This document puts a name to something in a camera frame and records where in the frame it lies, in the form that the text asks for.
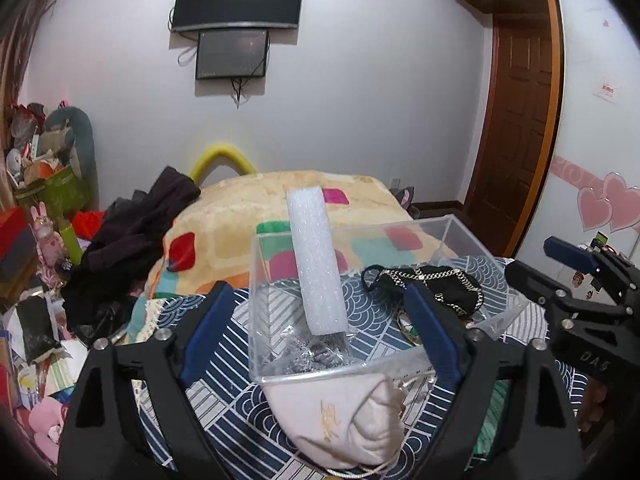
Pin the yellow foam tube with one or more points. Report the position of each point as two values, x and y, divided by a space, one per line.
220 149

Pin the green cloth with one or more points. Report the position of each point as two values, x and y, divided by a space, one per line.
489 425

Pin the white foam block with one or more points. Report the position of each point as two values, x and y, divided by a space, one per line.
315 260

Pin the brown curtain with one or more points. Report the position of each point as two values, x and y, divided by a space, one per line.
20 60

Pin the pink heart stickers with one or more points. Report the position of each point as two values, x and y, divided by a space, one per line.
607 202

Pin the black plastic bag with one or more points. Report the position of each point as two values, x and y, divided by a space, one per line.
35 327

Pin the clear plastic bag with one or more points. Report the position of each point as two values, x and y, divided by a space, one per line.
495 321

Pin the green bottle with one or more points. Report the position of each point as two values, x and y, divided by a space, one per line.
71 242

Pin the pink plush slippers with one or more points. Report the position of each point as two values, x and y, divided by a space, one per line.
47 425

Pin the green cardboard box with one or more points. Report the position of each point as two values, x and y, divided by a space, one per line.
57 187

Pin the white wardrobe door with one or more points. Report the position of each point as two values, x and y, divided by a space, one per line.
590 60

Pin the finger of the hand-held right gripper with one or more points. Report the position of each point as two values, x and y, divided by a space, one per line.
570 254
537 282

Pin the small red wall sticker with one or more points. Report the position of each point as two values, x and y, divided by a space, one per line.
608 91

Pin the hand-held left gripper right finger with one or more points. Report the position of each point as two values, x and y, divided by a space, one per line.
431 332

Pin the person's right hand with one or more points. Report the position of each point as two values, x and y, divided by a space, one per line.
594 400

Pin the pink bunny doll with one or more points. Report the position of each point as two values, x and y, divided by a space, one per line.
47 245

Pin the crumpled silver foil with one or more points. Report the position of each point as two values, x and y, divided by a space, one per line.
312 352

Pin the navy patterned blanket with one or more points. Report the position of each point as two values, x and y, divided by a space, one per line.
225 405

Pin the red cloth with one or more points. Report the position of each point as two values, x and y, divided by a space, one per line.
87 223

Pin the clear acrylic box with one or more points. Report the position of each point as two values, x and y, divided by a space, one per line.
280 320

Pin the yellow blanket with coloured squares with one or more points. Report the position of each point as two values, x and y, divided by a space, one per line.
240 205

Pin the grey plush with pink ears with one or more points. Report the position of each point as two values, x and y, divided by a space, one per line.
404 197

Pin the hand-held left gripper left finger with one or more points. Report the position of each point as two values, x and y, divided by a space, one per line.
209 332

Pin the grey plush toy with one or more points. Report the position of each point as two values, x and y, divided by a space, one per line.
75 140

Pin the red box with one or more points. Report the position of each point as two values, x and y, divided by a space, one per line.
15 240

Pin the brown wooden door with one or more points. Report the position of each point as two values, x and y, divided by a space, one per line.
510 135

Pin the dark clothes pile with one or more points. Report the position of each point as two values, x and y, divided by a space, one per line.
135 240

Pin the small wall monitor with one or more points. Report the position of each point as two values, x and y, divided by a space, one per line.
231 55

